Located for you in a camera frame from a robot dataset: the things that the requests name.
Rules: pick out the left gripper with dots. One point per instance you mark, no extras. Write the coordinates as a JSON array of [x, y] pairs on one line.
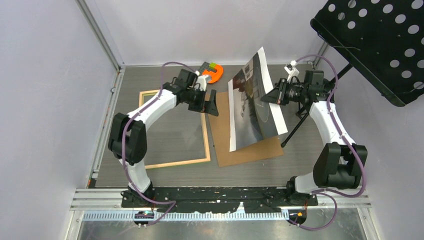
[[209, 107]]

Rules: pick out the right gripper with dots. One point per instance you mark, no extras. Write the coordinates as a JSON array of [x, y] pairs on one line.
[[277, 95]]

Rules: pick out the landscape photo print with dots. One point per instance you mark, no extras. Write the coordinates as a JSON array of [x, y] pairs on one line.
[[251, 119]]

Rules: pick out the wooden picture frame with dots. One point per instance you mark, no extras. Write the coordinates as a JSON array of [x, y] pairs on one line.
[[205, 139]]

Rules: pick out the brown backing board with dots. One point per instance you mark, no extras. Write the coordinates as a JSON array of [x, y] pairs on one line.
[[220, 130]]

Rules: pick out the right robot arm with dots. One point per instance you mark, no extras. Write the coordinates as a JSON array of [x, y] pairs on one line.
[[341, 163]]

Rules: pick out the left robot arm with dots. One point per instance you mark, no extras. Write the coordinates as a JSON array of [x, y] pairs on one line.
[[128, 134]]

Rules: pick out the orange plastic horseshoe piece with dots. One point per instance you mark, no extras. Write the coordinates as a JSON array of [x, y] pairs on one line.
[[216, 75]]

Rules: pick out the grey building baseplate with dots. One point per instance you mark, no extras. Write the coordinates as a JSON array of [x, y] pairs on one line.
[[205, 68]]

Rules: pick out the green building brick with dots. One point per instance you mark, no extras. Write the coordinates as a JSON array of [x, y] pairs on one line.
[[212, 66]]

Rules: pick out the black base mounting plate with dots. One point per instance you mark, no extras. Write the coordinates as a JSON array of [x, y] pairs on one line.
[[218, 200]]

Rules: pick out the black perforated music stand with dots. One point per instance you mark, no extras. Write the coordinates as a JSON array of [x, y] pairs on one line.
[[382, 39]]

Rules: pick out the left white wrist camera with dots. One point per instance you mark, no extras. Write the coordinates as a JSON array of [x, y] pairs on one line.
[[201, 81]]

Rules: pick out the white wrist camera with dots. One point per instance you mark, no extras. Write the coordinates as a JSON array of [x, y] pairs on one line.
[[201, 81], [291, 69]]

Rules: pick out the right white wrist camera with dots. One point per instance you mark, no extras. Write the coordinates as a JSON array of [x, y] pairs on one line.
[[291, 69]]

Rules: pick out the aluminium rail frame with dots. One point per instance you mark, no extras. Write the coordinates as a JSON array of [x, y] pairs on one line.
[[97, 214]]

